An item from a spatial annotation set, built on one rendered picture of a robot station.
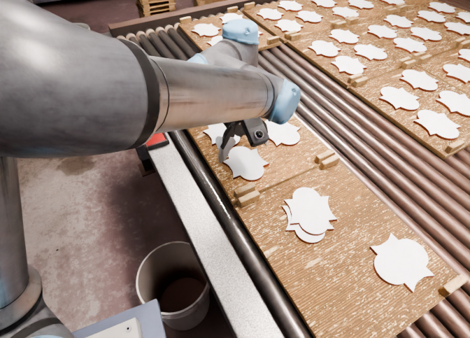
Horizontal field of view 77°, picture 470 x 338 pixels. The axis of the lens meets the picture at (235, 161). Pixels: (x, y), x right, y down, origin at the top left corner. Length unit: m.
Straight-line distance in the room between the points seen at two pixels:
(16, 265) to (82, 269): 1.41
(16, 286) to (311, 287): 0.52
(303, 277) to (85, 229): 1.54
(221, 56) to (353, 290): 0.55
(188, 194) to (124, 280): 1.03
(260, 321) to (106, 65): 0.58
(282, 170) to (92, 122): 0.68
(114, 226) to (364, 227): 1.50
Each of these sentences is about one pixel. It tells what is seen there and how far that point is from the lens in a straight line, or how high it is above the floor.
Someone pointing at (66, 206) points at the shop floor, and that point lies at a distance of 2.17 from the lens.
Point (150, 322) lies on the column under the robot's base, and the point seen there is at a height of 0.87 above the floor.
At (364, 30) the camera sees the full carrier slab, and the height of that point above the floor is 0.94.
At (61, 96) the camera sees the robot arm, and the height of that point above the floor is 1.47.
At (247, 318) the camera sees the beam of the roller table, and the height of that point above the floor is 0.92.
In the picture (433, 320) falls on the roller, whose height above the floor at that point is 0.92.
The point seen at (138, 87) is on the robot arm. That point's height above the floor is 1.45.
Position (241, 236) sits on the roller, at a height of 0.92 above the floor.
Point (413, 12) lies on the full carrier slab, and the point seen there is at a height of 0.94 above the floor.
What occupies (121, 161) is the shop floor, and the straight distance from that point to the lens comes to 2.27.
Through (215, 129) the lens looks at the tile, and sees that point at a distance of 0.95.
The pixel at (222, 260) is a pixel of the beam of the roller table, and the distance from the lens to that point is 0.72.
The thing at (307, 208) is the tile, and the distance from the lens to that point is 0.76.
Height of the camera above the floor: 1.58
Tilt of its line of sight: 48 degrees down
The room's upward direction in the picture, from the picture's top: straight up
